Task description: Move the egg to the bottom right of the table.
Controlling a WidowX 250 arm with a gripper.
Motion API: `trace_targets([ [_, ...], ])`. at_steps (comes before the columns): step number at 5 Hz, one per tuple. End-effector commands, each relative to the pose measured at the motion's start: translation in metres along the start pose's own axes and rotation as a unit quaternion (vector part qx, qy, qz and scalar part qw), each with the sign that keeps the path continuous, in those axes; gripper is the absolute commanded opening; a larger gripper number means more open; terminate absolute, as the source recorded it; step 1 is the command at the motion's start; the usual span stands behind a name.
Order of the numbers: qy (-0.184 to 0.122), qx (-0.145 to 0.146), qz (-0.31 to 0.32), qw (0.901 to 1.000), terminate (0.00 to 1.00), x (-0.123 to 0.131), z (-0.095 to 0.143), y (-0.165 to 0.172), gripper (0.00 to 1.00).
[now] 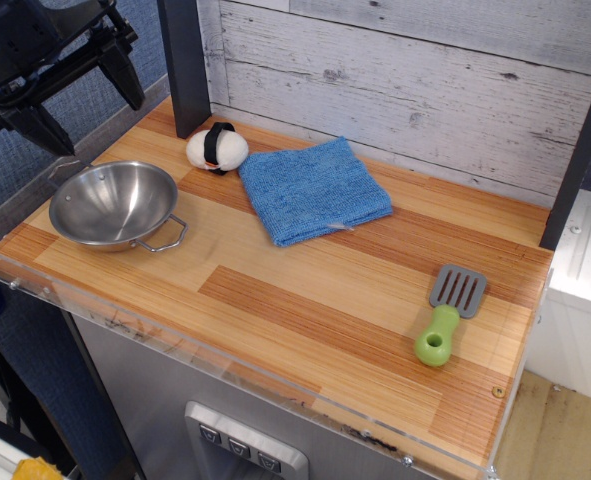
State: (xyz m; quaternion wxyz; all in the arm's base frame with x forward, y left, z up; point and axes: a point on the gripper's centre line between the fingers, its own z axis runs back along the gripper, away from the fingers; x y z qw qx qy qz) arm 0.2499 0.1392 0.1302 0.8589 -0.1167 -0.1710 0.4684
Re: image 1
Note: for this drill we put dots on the dark grey post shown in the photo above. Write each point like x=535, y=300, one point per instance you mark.
x=569, y=188
x=185, y=62

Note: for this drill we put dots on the clear acrylic front guard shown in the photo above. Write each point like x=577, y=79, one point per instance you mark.
x=157, y=347

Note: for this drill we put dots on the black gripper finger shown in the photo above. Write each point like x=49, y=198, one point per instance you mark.
x=116, y=65
x=36, y=124

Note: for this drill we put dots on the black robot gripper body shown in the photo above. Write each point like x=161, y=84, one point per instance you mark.
x=43, y=50

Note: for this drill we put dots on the blue folded cloth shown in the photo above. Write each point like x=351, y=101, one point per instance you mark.
x=303, y=194

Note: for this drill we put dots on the dark grey left post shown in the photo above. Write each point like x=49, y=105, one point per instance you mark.
x=185, y=62

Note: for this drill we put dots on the dark grey right post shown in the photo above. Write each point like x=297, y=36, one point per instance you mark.
x=569, y=188

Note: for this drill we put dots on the white plush egg black band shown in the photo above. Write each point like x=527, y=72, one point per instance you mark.
x=217, y=150

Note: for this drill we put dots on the grey spatula green handle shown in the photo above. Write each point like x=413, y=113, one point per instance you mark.
x=456, y=295

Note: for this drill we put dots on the silver dispenser button panel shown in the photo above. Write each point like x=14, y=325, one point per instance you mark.
x=228, y=449

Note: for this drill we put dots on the white ridged side cabinet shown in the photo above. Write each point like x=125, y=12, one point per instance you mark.
x=560, y=345

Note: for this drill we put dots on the stainless steel bowl with handles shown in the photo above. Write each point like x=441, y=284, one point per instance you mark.
x=116, y=206

